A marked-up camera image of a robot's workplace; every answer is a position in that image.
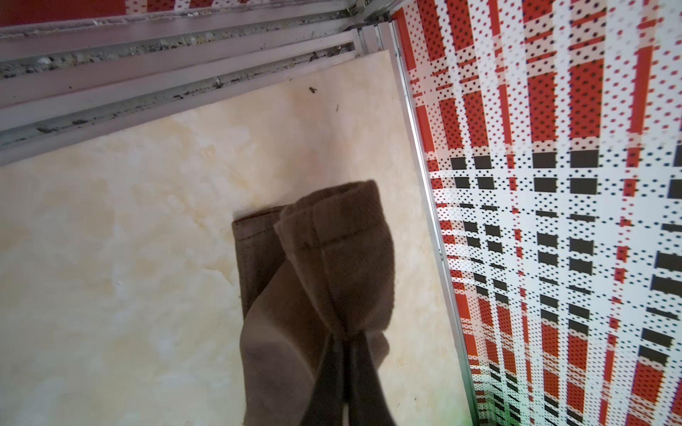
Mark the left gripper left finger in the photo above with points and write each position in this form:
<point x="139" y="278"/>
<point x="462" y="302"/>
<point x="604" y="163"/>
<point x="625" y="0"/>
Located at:
<point x="326" y="405"/>

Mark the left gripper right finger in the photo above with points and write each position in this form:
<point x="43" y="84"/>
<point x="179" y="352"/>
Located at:
<point x="366" y="400"/>

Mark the brown trousers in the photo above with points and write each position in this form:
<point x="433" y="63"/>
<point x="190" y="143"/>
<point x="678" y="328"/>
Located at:
<point x="323" y="265"/>

